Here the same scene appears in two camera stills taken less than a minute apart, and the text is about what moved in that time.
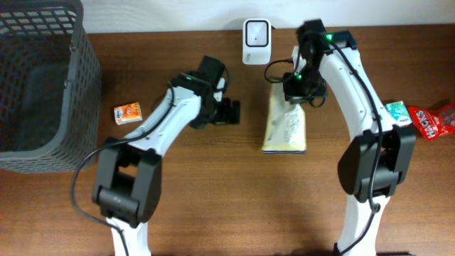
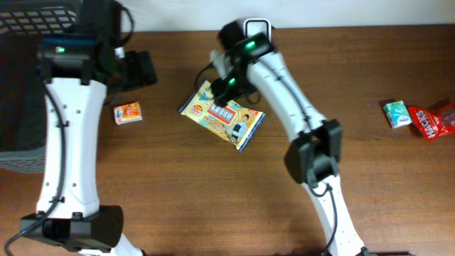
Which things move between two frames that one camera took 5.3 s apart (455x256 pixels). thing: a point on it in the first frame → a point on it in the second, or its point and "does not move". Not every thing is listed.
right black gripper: x=296 y=95 → x=225 y=88
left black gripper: x=225 y=111 → x=140 y=67
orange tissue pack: x=127 y=113 does not move
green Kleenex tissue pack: x=398 y=113 does not move
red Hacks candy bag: x=433 y=124 does not move
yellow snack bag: x=286 y=132 → x=234 y=122
